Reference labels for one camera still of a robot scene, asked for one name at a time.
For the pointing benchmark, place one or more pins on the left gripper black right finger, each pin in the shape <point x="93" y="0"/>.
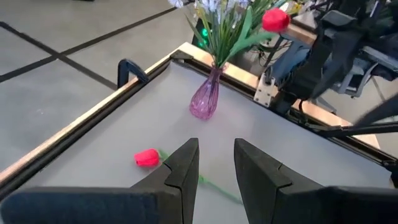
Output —
<point x="295" y="199"/>

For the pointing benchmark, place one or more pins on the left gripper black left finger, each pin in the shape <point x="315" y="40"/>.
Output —
<point x="140" y="202"/>

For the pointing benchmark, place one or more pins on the red tulip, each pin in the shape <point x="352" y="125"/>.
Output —
<point x="146" y="157"/>
<point x="275" y="20"/>

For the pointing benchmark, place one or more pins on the purple glass vase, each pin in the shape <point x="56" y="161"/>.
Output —
<point x="205" y="99"/>

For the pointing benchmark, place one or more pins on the white blossom bouquet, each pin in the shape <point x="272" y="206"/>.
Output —
<point x="217" y="40"/>

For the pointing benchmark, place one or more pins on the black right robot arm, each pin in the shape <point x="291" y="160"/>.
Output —
<point x="337" y="53"/>

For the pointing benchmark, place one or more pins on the black frame clamp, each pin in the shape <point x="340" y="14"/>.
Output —
<point x="126" y="67"/>

